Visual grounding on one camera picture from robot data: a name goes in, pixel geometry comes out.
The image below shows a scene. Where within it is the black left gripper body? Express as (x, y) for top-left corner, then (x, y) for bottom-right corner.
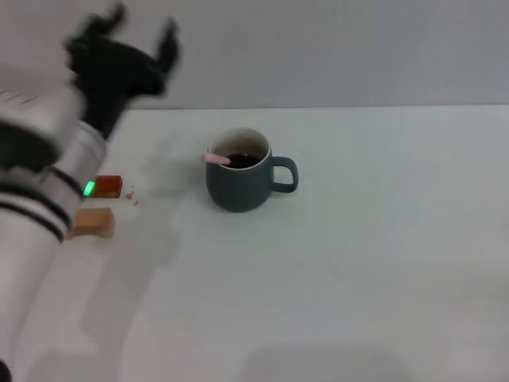
(64, 36), (169, 140)

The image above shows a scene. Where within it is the pink handled metal spoon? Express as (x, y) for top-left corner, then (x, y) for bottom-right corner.
(203, 152), (232, 166)

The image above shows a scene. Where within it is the dark grey ceramic mug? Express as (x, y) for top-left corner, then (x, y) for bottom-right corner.
(205, 127), (299, 213)

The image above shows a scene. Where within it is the reddish brown wooden block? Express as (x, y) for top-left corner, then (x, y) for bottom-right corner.
(93, 174), (124, 199)

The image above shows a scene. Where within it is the light wooden block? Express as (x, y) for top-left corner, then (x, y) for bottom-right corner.
(63, 207), (116, 242)

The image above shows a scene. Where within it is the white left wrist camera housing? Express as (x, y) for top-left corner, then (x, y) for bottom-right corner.
(0, 61), (89, 174)

